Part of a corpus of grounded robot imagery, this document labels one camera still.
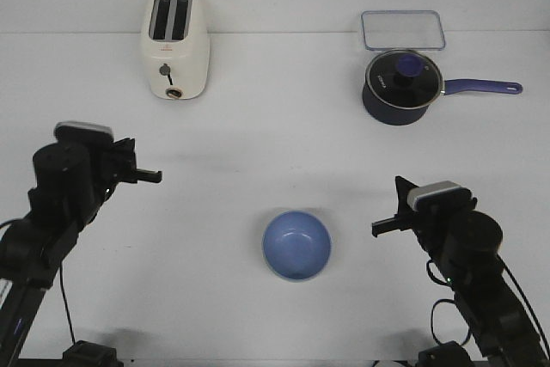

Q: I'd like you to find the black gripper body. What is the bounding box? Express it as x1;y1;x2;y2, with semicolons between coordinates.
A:
407;197;503;281
28;141;136;217

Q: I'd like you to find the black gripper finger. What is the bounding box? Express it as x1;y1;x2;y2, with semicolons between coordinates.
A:
371;217;408;237
135;169;162;183
112;138;137;169
394;175;417;216

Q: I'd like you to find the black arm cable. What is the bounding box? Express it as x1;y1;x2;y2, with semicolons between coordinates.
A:
0;218;78;345
425;254;550;349

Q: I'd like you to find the clear blue-rimmed container lid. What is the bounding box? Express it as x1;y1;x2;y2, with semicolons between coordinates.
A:
360;10;446;52

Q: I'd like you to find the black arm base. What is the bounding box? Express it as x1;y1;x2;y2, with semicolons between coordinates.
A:
416;341;474;367
60;340;124;367

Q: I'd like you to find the white two-slot toaster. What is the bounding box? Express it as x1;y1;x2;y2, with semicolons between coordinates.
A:
140;0;211;100

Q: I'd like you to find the blue saucepan with handle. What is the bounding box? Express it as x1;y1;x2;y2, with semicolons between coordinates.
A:
362;49;523;125

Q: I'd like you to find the blue plastic bowl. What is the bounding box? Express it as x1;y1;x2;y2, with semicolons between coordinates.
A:
261;211;332;282

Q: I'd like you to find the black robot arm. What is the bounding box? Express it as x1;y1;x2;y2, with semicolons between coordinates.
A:
129;171;549;362
1;138;138;366

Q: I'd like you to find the glass pot lid blue knob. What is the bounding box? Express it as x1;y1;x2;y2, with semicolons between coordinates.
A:
365;49;443;109

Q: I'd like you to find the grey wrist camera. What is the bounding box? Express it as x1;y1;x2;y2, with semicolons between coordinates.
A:
406;180;463;211
53;120;113;144

